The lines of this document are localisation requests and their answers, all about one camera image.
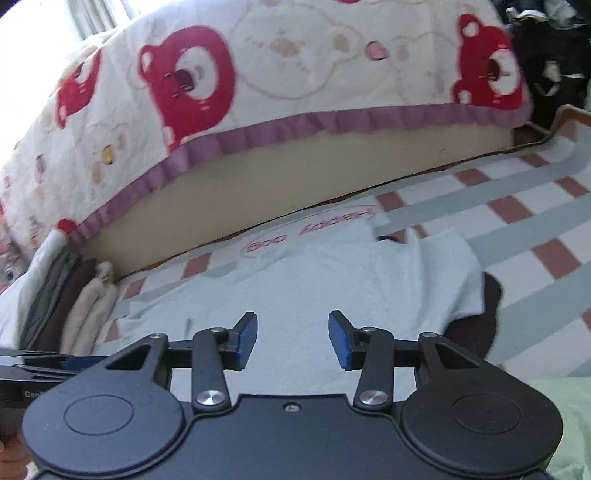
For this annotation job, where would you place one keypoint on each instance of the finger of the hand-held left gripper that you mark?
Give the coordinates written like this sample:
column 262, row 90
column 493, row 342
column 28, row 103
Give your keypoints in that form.
column 78, row 362

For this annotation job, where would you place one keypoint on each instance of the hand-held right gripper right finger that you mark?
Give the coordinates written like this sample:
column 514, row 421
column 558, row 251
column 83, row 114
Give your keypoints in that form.
column 337, row 341

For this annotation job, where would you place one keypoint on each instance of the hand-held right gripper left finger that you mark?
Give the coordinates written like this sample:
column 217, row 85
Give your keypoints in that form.
column 248, row 339

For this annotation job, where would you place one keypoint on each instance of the light grey printed shirt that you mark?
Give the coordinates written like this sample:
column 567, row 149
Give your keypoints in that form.
column 300, row 277

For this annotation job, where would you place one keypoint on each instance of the pile of dark clothes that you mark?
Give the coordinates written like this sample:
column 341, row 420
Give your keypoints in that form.
column 554, row 60

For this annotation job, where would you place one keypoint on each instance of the person's left hand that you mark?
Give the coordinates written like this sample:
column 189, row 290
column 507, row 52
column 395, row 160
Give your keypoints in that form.
column 11, row 459

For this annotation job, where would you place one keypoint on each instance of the cream folded garment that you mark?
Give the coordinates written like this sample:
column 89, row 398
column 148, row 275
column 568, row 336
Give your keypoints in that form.
column 90, row 314

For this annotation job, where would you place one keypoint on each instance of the dark brown folded garment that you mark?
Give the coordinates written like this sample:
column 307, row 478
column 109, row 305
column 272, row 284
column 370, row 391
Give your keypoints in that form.
column 69, row 309

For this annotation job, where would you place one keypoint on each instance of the grey folded garment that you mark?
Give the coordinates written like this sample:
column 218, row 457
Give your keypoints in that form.
column 51, row 295

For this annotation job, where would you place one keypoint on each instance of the white folded garment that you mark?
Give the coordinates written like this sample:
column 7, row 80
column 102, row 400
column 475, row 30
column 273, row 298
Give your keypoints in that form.
column 23, row 295

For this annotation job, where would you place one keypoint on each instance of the checked mat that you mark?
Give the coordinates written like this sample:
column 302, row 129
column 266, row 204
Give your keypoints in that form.
column 508, row 258

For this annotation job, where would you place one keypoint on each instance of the light green cloth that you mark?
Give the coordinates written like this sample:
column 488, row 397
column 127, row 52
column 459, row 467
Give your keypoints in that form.
column 568, row 424

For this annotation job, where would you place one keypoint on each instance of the bear print blanket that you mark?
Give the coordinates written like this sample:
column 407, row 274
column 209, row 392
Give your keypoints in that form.
column 300, row 60

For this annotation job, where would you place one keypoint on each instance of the white curtain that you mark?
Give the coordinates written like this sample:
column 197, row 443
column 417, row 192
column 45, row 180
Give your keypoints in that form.
column 97, row 16

